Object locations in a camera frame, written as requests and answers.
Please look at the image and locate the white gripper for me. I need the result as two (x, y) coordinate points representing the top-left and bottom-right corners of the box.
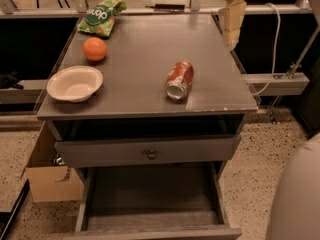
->
(218, 0), (247, 51)

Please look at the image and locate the red coke can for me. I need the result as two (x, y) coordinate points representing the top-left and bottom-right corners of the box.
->
(166, 61), (194, 100)

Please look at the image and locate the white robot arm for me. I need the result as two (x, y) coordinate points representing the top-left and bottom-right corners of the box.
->
(220, 0), (320, 240)

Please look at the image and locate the grey wooden drawer cabinet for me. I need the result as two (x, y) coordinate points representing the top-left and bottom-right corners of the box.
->
(35, 13), (260, 240)

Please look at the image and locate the grey top drawer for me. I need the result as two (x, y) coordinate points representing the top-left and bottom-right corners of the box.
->
(54, 134), (241, 168)

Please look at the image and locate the round metal drawer knob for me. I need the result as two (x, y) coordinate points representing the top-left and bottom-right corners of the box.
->
(147, 150), (157, 160)

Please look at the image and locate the open grey middle drawer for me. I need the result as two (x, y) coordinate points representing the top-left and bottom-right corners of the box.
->
(64, 163), (242, 240)

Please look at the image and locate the black tool on ledge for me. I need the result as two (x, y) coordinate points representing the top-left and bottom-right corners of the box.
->
(145, 4), (185, 12)

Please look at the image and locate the green chip bag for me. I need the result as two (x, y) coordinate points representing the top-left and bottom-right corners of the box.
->
(77, 0), (127, 37)

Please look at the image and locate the orange fruit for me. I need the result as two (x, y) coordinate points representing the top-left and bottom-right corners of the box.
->
(82, 37), (107, 61)

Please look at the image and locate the white paper bowl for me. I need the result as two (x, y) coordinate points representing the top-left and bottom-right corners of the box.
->
(46, 66), (103, 103)

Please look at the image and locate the black object at left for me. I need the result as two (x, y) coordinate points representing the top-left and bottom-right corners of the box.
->
(0, 72), (24, 90)

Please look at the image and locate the brown cardboard box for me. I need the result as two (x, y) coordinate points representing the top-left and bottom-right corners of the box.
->
(25, 124), (84, 203)

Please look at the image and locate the white cable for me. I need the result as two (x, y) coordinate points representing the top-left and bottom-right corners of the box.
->
(251, 2), (282, 97)

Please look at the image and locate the metal clamp bracket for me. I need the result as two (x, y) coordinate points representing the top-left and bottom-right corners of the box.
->
(283, 63), (301, 79)

